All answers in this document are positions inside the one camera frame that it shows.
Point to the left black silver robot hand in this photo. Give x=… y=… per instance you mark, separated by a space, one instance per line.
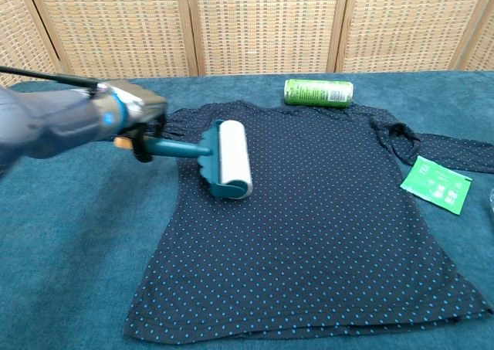
x=139 y=100

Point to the teal lint roller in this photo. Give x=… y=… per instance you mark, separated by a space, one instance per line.
x=233 y=153

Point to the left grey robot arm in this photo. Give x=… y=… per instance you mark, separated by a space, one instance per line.
x=50 y=126

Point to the navy polka dot shirt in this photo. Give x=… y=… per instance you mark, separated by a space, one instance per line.
x=308 y=230

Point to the woven bamboo folding screen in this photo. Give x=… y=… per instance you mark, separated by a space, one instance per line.
x=262 y=25

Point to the green drink can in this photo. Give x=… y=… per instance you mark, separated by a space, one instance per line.
x=318 y=92

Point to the blue plush table cover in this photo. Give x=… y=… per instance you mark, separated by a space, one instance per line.
x=58 y=269

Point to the green foil sachet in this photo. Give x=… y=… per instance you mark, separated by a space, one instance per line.
x=436 y=184

